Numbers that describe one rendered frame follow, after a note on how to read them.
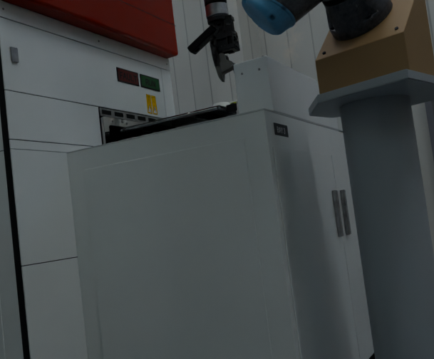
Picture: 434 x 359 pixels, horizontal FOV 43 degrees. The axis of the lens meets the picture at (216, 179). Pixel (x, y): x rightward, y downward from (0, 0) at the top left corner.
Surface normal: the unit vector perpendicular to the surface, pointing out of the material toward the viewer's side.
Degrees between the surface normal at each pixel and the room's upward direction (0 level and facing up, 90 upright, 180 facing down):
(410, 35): 90
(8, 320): 90
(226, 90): 90
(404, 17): 46
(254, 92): 90
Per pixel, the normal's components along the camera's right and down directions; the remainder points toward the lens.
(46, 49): 0.87, -0.15
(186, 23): -0.69, 0.04
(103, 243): -0.48, 0.00
